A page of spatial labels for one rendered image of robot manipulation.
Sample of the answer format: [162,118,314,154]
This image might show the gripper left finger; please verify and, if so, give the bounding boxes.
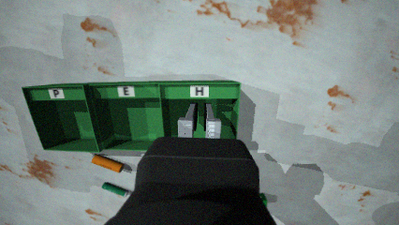
[178,102,198,138]

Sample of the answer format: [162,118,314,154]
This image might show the green battery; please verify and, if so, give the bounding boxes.
[102,182,128,197]

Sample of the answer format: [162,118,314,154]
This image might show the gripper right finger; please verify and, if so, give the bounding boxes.
[204,103,222,139]

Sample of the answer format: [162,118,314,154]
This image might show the green three-compartment bin rack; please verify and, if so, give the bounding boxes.
[22,81,241,153]

